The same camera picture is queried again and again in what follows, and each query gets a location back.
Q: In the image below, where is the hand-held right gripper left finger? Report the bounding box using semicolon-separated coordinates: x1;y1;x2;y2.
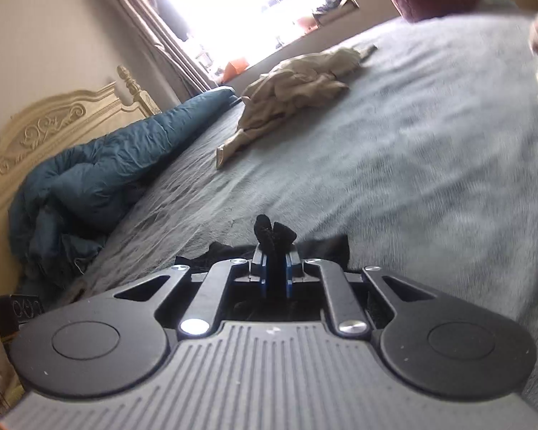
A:
114;250;270;338

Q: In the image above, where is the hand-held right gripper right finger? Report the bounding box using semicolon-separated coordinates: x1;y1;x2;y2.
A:
285;252;436;338

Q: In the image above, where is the black printed t-shirt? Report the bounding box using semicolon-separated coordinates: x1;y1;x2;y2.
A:
175;213;351;320

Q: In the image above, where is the beige crumpled garment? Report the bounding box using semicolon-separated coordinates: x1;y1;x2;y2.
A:
214;51;350;172

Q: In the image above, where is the blue duvet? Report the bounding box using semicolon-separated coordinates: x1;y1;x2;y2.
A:
7;86;239;288

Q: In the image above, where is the white crumpled garment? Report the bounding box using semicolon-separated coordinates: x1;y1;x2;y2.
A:
329;44;378;70

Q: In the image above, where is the dark rectangular box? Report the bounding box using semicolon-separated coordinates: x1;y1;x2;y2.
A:
0;292;42;338

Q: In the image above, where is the cream carved headboard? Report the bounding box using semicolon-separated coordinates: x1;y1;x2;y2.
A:
0;65;163;234

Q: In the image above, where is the grey curtain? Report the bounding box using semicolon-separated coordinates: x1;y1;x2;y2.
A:
89;0;217;96

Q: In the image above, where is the open cardboard shoe box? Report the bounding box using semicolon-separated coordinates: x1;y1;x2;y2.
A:
311;0;360;28

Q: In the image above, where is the hanging dark garment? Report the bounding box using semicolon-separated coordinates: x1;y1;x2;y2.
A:
138;0;194;42

